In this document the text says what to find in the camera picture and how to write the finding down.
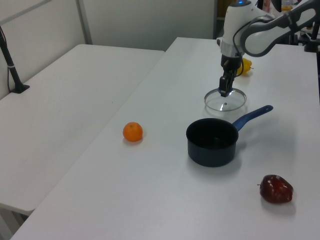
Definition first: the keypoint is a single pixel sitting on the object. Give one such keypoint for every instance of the yellow starfruit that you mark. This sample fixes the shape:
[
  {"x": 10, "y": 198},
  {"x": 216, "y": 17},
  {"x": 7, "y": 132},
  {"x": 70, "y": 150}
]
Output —
[{"x": 246, "y": 67}]

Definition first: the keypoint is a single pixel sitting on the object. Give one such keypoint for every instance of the dark red apple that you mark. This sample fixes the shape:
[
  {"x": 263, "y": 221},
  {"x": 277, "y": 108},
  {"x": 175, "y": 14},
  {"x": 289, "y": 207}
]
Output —
[{"x": 275, "y": 190}]

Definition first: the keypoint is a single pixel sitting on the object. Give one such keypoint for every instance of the black pole stand with base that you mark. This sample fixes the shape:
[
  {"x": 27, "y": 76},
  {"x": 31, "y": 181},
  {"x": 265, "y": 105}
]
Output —
[{"x": 13, "y": 72}]

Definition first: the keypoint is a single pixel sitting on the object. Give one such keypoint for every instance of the orange mandarin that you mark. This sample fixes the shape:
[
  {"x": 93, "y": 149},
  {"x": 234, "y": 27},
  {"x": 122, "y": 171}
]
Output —
[{"x": 132, "y": 131}]

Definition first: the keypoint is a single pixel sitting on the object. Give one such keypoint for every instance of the glass lid with blue knob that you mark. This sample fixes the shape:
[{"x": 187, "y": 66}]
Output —
[{"x": 226, "y": 103}]

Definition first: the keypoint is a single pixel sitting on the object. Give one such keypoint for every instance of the white side table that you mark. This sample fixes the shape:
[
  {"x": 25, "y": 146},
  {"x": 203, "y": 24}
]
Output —
[{"x": 50, "y": 120}]

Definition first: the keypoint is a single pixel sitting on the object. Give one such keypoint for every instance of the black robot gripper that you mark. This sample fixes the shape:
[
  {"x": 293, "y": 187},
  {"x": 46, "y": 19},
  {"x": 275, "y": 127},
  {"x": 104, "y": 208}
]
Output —
[{"x": 231, "y": 63}]

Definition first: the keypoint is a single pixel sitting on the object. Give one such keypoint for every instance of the black camera stand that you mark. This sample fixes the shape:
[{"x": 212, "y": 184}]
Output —
[{"x": 312, "y": 42}]

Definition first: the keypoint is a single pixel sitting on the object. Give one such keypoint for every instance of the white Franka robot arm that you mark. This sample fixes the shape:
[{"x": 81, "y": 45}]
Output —
[{"x": 260, "y": 40}]

